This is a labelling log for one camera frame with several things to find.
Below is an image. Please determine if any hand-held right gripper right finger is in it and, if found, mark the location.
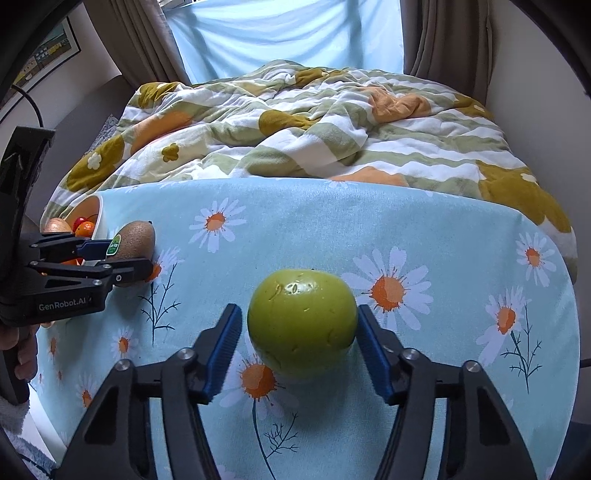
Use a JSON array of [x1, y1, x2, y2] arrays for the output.
[[356, 304, 539, 480]]

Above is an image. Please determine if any brown curtain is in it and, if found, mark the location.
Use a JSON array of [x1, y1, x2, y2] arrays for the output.
[[81, 0, 195, 88], [399, 0, 497, 100]]

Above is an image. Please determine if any white oval dish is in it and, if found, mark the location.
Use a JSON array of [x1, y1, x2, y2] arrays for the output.
[[69, 194, 110, 241]]

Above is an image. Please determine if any brown kiwi with green sticker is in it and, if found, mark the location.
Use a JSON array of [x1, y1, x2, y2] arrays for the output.
[[106, 220, 157, 289]]

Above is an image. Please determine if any grey textured cloth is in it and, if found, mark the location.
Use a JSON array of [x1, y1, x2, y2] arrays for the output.
[[84, 114, 122, 154]]

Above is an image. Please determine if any green apple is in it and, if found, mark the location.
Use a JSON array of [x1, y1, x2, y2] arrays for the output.
[[247, 268, 358, 380]]

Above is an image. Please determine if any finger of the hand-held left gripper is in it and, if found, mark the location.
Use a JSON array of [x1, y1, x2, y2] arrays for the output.
[[30, 257, 154, 289], [25, 232, 114, 261]]

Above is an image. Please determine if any blue daisy tablecloth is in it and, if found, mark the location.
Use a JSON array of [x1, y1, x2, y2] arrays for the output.
[[34, 178, 583, 480]]

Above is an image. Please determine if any black cable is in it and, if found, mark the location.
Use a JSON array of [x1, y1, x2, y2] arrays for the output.
[[11, 84, 45, 129]]

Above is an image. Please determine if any framed wall picture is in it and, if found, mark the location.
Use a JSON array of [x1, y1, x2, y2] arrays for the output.
[[9, 16, 83, 95]]

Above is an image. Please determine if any person's left hand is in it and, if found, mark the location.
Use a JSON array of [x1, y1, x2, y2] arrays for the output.
[[0, 322, 54, 382]]

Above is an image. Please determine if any floral striped blanket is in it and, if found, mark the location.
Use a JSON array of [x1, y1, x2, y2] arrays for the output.
[[41, 60, 580, 282]]

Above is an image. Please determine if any light blue sheer curtain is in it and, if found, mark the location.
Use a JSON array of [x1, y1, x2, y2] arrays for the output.
[[159, 0, 407, 86]]

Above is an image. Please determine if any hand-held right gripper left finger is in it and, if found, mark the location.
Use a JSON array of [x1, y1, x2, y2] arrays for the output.
[[60, 303, 243, 480]]

